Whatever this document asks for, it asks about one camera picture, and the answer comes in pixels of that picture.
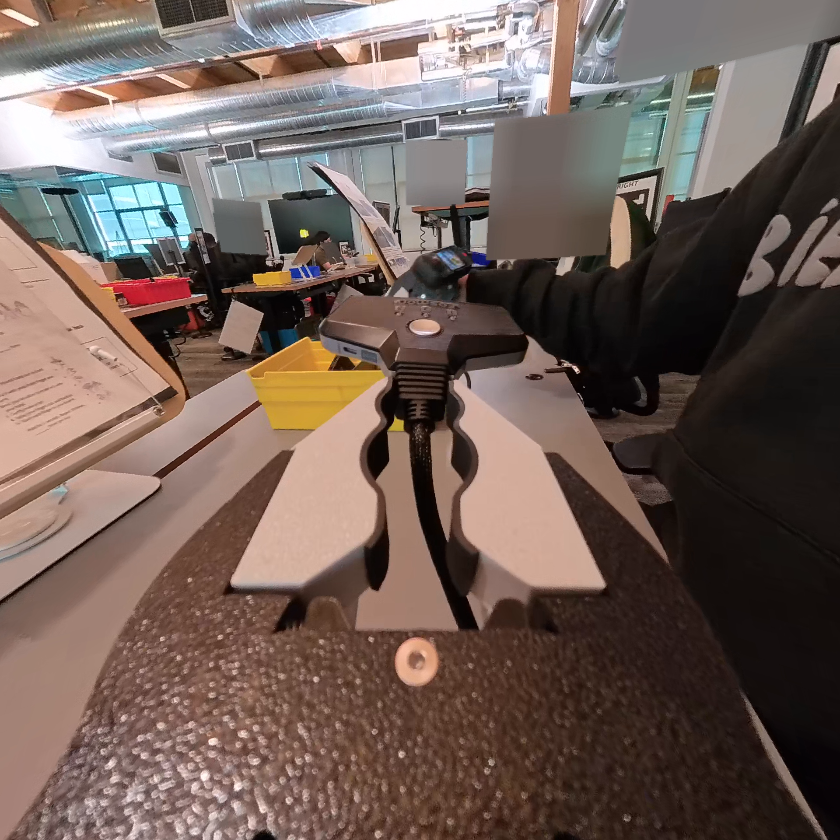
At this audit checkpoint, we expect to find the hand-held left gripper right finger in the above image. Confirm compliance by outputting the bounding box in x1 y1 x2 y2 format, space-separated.
450 379 607 627

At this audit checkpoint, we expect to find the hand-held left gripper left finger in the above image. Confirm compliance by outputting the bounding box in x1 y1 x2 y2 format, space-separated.
231 378 399 610

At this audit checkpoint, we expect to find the black braided hub cable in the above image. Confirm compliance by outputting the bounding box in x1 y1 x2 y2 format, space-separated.
392 363 481 631

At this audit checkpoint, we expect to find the person's right forearm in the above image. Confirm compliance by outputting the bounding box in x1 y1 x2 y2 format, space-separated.
463 189 746 389

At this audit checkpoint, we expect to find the raised standing desk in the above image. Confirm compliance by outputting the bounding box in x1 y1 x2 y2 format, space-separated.
411 199 492 252

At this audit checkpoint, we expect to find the tilted document board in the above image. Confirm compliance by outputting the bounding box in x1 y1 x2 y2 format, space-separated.
308 161 412 284

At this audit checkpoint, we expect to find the yellow plastic bin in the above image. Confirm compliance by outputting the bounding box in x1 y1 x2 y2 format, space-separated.
247 336 405 432

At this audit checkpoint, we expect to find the wooden desk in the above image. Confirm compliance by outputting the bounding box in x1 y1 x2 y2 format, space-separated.
121 293 210 343
221 264 383 317

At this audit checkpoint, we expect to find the black bag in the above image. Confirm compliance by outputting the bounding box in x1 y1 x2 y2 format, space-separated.
556 356 661 421

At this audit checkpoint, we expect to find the white paper sheet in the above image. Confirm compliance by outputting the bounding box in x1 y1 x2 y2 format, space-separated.
217 299 265 356

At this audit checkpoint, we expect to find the white stand base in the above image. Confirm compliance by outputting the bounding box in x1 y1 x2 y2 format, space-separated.
0 469 162 602

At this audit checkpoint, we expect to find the framed picture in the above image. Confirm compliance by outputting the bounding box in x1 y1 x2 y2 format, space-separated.
617 167 665 225

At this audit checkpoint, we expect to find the wooden pillar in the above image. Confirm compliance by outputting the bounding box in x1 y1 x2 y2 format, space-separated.
546 0 582 116

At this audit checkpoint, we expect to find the person in black hoodie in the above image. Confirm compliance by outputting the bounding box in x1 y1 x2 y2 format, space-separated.
656 108 840 831

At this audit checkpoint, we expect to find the red plastic bin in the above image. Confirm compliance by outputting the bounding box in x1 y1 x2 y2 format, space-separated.
104 276 193 307

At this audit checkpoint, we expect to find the instruction sheet stand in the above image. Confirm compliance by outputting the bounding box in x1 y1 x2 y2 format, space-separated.
0 202 187 521

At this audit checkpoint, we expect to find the silver ventilation duct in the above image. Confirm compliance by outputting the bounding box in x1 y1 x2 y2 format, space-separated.
64 60 559 160
0 0 401 101

